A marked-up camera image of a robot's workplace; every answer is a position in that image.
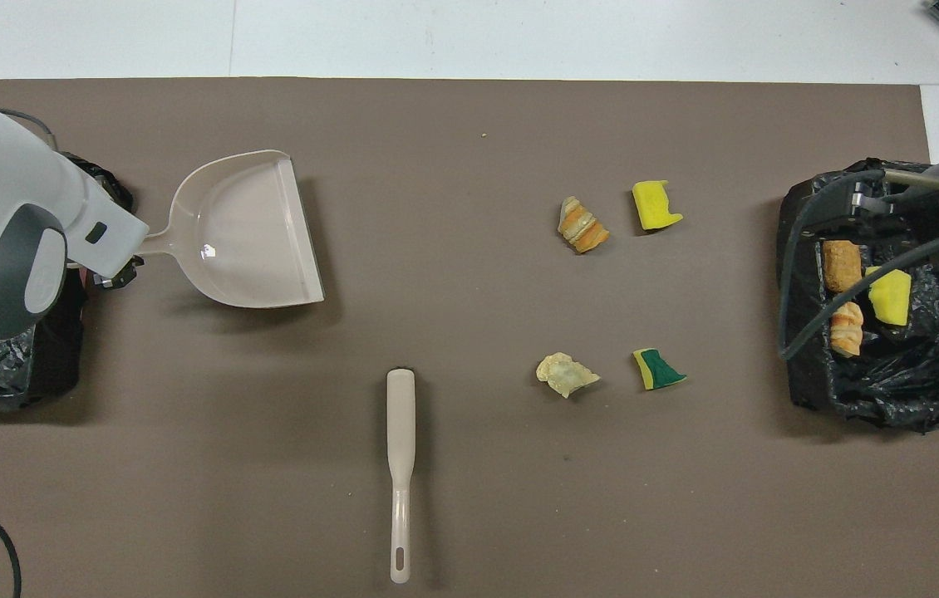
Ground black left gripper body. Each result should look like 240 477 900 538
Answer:
90 254 145 291

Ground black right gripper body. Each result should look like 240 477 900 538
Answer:
893 188 939 250

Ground wavy yellow green sponge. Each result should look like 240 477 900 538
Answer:
864 266 912 327

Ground brown bread bun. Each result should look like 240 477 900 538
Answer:
822 240 863 293

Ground beige plastic dustpan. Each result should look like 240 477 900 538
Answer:
133 149 326 310

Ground small striped bread roll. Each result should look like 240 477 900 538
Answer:
829 301 865 358

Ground notched yellow sponge piece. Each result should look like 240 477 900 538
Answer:
632 180 684 231

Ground green yellow sponge wedge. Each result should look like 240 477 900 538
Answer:
632 348 687 391

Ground striped croissant bread piece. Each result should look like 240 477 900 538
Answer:
558 196 611 254

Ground pale crumpled bread piece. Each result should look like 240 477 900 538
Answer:
536 352 601 399

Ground brown table mat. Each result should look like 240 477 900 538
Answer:
0 77 939 598

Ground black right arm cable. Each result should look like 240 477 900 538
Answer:
777 169 939 363

